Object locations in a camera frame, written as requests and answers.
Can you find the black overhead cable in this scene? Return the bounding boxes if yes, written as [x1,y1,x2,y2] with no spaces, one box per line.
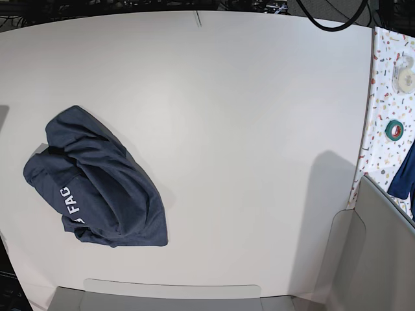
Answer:
[296,0,367,32]

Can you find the grey front divider panel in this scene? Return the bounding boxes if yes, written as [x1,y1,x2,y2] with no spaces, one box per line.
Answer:
[48,279,294,310]

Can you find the green tape roll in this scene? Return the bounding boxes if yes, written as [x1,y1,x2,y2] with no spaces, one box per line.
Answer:
[385,120,404,142]

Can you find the clear tape dispenser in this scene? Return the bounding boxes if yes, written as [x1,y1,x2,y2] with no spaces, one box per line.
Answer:
[392,55,414,94]

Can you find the dark blue printed t-shirt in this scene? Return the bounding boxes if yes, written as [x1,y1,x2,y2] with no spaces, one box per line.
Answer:
[23,106,168,248]

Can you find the terrazzo patterned side surface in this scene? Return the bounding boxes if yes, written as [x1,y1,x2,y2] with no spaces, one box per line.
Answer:
[348,27,414,218]

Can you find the blue cloth at right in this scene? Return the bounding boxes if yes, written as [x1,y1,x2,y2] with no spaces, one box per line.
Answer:
[387,148,415,200]

